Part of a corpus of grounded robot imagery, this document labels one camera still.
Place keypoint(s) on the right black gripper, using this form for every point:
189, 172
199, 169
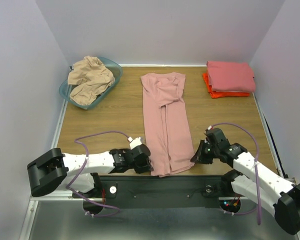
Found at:
203, 152

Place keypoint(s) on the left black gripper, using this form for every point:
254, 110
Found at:
145, 164

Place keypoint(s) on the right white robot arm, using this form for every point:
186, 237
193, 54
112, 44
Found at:
251, 179

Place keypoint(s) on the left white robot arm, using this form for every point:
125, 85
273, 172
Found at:
56, 170

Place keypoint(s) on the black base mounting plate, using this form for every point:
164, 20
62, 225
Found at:
180, 191

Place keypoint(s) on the folded orange t shirt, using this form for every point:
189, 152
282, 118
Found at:
216, 94

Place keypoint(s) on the folded salmon pink t shirt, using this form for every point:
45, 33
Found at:
231, 76

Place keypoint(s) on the beige t shirt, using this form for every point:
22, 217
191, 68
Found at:
91, 78

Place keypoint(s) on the teal plastic basket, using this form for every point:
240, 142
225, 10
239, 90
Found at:
65, 89

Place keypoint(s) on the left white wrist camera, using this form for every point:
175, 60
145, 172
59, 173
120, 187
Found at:
134, 142

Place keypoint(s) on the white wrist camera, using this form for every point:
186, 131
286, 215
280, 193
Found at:
210, 135
134, 142

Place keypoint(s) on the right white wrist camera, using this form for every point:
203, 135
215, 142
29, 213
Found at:
210, 135

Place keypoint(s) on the aluminium frame rail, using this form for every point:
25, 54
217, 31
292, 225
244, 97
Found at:
120, 115

